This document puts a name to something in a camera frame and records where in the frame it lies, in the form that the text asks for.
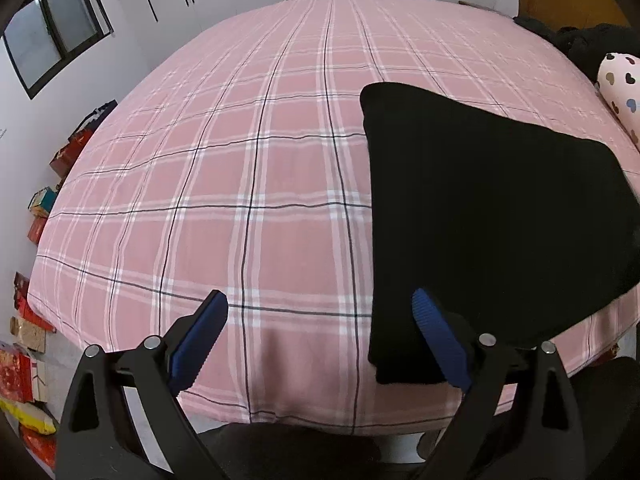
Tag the white pillow with hearts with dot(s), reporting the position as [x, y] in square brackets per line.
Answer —
[622, 85]

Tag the pile of dark clothes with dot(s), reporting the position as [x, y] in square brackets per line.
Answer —
[590, 42]

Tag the navy paper bag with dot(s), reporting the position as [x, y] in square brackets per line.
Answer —
[97, 112]

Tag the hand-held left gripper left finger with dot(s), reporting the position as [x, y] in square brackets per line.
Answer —
[197, 340]

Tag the pink plaid bed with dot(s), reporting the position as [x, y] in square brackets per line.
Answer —
[225, 160]

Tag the black pants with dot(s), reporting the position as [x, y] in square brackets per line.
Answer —
[490, 220]

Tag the row of colourful gift boxes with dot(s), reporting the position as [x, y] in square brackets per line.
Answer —
[11, 375]

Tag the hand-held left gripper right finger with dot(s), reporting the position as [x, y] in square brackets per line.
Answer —
[442, 340]

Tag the dark framed window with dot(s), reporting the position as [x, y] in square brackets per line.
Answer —
[50, 30]

